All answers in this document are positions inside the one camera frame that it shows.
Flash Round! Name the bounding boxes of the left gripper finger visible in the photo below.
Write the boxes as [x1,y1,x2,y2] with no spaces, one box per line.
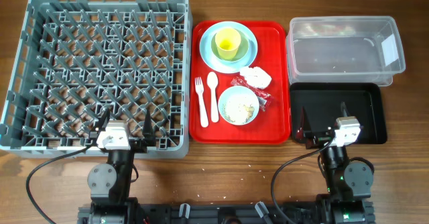
[142,109,153,138]
[96,109,110,131]

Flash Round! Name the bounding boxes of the red snack wrapper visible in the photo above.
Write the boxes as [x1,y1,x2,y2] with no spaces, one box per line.
[231,76,273,111]

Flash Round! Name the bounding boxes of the rice and food scraps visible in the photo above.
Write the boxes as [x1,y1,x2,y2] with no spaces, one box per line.
[224,95,255,125]

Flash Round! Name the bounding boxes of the white paper napkin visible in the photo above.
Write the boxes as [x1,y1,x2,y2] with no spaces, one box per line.
[239,66,272,89]

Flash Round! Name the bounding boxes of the light blue small bowl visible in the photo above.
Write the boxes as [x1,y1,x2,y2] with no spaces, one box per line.
[218,86,259,125]

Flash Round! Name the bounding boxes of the white plastic fork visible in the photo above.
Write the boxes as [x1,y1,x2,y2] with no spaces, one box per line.
[194,77,208,127]

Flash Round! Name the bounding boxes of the white plastic spoon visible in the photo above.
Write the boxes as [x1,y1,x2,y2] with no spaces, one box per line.
[207,72,219,123]

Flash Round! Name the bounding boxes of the yellow plastic cup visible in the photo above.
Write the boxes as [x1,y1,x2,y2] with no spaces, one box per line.
[214,27,241,60]

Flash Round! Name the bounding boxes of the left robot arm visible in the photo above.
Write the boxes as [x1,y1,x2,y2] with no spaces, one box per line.
[82,110,156,224]

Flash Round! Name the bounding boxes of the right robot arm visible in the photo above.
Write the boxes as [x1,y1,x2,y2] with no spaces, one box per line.
[297,103,375,223]

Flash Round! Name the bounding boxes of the black plastic waste tray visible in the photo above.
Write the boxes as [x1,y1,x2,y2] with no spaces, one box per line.
[290,82,387,144]

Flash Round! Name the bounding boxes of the clear plastic waste bin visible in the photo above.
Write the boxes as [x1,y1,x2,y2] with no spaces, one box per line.
[286,16,406,87]

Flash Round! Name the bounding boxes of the grey plastic dishwasher rack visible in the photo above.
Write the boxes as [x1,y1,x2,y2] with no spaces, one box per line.
[1,0,192,159]

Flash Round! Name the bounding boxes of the red plastic serving tray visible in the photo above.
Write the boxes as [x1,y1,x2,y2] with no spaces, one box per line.
[189,21,291,145]

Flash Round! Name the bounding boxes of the light blue plate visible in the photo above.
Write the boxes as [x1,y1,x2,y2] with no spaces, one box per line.
[199,21,258,74]

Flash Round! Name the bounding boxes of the light green bowl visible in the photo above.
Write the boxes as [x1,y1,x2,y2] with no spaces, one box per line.
[211,31,249,63]

